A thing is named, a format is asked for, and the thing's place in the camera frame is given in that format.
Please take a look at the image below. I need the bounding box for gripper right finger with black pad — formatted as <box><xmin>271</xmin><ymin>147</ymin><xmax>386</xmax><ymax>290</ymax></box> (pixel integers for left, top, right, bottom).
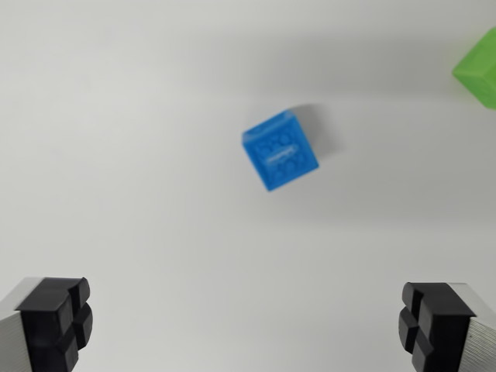
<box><xmin>398</xmin><ymin>281</ymin><xmax>496</xmax><ymax>372</ymax></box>

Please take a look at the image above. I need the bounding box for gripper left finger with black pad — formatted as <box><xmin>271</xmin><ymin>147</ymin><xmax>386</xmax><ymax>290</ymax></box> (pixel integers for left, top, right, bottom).
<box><xmin>0</xmin><ymin>276</ymin><xmax>95</xmax><ymax>372</ymax></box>

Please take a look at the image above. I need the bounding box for green soft toy cube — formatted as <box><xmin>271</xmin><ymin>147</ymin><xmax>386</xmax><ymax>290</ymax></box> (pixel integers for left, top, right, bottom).
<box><xmin>451</xmin><ymin>28</ymin><xmax>496</xmax><ymax>109</ymax></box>

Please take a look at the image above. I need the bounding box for blue soft toy cube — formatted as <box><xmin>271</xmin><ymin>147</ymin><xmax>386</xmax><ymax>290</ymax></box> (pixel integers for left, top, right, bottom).
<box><xmin>240</xmin><ymin>109</ymin><xmax>321</xmax><ymax>193</ymax></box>

